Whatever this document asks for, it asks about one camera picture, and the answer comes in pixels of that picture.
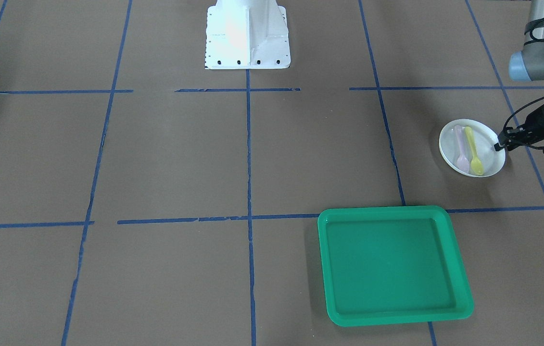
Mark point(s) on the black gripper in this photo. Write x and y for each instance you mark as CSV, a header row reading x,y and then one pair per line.
x,y
535,123

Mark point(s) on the white round plate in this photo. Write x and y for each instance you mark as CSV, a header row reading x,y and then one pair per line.
x,y
485,138

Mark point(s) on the yellow plastic spoon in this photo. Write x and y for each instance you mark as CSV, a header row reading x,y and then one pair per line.
x,y
475,164

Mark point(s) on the pink plastic spoon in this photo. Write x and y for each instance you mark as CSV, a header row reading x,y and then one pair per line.
x,y
461,162

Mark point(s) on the green plastic tray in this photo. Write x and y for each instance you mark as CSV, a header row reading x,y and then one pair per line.
x,y
392,265

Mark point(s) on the brown paper table cover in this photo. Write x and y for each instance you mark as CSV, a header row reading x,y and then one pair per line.
x,y
147,201

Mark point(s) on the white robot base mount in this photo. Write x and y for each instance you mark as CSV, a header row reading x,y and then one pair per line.
x,y
247,34

